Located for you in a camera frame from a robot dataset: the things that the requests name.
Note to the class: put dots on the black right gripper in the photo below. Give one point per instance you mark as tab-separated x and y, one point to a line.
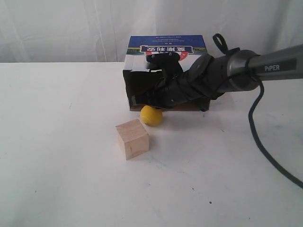
176	92

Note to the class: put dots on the yellow ball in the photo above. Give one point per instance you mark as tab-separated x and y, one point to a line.
151	116

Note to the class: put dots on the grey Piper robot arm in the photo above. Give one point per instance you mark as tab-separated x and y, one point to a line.
241	70

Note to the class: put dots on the printed cardboard box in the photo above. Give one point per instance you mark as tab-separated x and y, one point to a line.
189	47

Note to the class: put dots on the light wooden cube block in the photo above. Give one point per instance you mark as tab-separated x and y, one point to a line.
133	138

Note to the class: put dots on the white backdrop curtain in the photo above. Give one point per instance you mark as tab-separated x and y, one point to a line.
99	30

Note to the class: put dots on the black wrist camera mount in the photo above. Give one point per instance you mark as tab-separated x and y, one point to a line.
166	62

